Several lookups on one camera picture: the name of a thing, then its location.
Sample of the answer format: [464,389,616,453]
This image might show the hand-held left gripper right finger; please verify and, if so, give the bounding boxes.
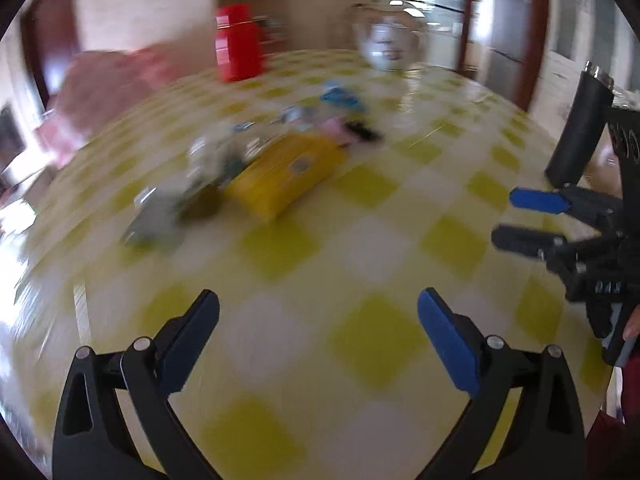
[416,287,587,480]

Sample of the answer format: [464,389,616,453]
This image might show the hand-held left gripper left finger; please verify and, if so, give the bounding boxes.
[51,289,221,480]

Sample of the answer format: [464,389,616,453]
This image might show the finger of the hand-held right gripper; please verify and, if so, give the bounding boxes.
[491,224,623,275]
[509,184,623,228]

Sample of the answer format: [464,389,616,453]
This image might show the grey snack packet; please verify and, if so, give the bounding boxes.
[121,189,187,252]

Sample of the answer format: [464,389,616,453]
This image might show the black snack packet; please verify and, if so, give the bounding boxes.
[345,120,384,147]

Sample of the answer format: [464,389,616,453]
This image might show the clear snack packets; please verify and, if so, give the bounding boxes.
[186,119,282,187]

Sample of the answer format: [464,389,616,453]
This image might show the yellow snack packet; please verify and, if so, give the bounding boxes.
[224,132,349,224]

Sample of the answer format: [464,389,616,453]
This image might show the person's right hand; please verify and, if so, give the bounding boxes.
[622,304,640,341]

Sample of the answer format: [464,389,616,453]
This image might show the black bottle with metal rim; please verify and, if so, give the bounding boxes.
[544,61,615,189]

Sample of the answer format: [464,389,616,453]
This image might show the yellow checked tablecloth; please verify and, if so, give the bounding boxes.
[15,49,621,480]

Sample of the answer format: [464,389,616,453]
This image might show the white floral teapot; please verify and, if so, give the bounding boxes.
[345,0,429,72]

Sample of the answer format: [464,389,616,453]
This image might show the pink checked chair cover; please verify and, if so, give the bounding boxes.
[34,42,177,171]

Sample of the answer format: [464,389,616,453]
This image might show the red thermos jug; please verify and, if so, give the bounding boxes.
[214,4,267,83]

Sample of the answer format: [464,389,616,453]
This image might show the wooden door frame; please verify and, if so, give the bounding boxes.
[519,0,552,112]

